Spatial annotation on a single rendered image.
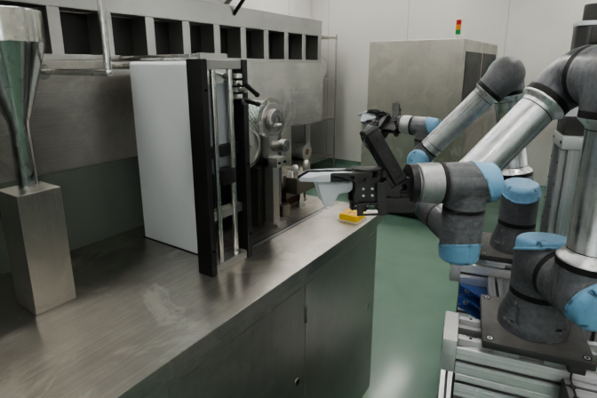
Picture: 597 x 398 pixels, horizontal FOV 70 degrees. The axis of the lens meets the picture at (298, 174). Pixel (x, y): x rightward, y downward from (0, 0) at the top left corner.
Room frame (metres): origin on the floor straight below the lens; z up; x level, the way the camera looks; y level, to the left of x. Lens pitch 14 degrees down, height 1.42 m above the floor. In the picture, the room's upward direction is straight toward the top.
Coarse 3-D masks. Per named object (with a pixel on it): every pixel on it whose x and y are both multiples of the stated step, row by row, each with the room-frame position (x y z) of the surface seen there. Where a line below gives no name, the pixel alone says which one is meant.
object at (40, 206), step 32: (0, 64) 0.83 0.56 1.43; (32, 64) 0.87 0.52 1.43; (0, 96) 0.84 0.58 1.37; (32, 96) 0.88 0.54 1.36; (32, 160) 0.88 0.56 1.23; (0, 192) 0.86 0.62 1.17; (32, 192) 0.85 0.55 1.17; (32, 224) 0.84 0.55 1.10; (64, 224) 0.89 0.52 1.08; (32, 256) 0.83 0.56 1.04; (64, 256) 0.88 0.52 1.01; (32, 288) 0.82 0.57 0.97; (64, 288) 0.87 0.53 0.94
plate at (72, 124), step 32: (64, 64) 1.20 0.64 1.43; (96, 64) 1.27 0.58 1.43; (256, 64) 1.88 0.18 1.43; (288, 64) 2.08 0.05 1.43; (320, 64) 2.33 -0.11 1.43; (64, 96) 1.19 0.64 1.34; (96, 96) 1.26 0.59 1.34; (128, 96) 1.35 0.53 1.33; (288, 96) 2.08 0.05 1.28; (320, 96) 2.33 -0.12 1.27; (0, 128) 1.05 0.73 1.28; (32, 128) 1.11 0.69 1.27; (64, 128) 1.18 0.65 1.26; (96, 128) 1.25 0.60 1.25; (128, 128) 1.34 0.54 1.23; (0, 160) 1.04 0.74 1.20; (64, 160) 1.17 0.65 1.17; (96, 160) 1.24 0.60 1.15
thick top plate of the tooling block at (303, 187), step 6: (288, 168) 1.66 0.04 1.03; (300, 168) 1.65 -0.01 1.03; (288, 180) 1.51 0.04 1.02; (294, 180) 1.49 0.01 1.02; (288, 186) 1.51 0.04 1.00; (294, 186) 1.49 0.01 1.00; (300, 186) 1.50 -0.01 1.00; (306, 186) 1.54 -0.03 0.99; (312, 186) 1.57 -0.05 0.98; (288, 192) 1.51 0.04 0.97; (294, 192) 1.49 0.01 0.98; (300, 192) 1.50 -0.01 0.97
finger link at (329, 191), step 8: (304, 176) 0.72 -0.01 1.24; (312, 176) 0.71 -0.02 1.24; (320, 176) 0.70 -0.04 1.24; (328, 176) 0.70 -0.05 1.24; (320, 184) 0.71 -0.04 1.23; (328, 184) 0.71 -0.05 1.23; (336, 184) 0.71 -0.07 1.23; (344, 184) 0.71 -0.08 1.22; (352, 184) 0.72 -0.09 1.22; (320, 192) 0.71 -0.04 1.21; (328, 192) 0.71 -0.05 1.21; (336, 192) 0.71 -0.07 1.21; (344, 192) 0.71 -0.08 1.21; (328, 200) 0.71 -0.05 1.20
